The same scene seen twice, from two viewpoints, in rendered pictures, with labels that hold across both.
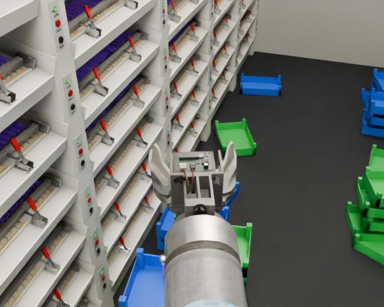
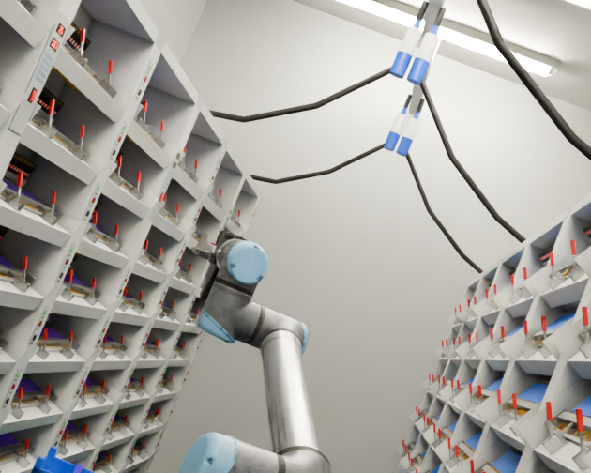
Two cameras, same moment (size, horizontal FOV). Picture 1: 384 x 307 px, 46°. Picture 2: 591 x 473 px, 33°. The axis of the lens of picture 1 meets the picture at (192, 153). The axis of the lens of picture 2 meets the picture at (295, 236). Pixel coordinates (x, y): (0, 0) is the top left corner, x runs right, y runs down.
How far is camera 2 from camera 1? 1.96 m
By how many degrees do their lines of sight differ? 42
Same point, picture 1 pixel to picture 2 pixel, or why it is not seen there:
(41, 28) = (83, 194)
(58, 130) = (41, 287)
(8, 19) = (84, 169)
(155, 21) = (114, 284)
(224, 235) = not seen: hidden behind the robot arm
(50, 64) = (73, 225)
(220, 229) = not seen: hidden behind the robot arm
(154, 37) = (106, 300)
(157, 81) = (84, 352)
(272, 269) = not seen: outside the picture
